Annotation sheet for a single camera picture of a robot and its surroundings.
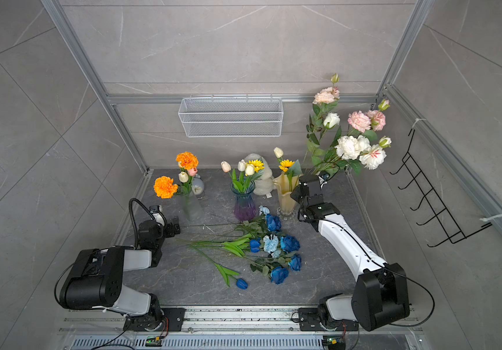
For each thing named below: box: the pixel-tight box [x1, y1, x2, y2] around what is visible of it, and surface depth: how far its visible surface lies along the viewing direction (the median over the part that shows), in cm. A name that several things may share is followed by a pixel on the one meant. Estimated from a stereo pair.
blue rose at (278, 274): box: [249, 263, 290, 285], surface depth 82 cm
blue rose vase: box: [265, 213, 283, 232], surface depth 90 cm
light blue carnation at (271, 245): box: [262, 234, 280, 258], surface depth 83 cm
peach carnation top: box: [312, 86, 341, 105], surface depth 77 cm
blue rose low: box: [288, 253, 303, 272], surface depth 84 cm
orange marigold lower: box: [153, 175, 179, 200], surface depth 71 cm
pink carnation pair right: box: [347, 109, 386, 134], surface depth 69 cm
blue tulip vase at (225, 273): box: [189, 245, 249, 290], surface depth 85 cm
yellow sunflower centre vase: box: [246, 158, 265, 173], surface depth 85 cm
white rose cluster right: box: [334, 134, 392, 170], surface depth 66 cm
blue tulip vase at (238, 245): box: [189, 233, 262, 256], surface depth 90 cm
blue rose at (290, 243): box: [280, 234, 301, 254], surface depth 84 cm
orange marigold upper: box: [175, 151, 200, 170], surface depth 77 cm
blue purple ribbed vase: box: [230, 180, 257, 223], surface depth 89 cm
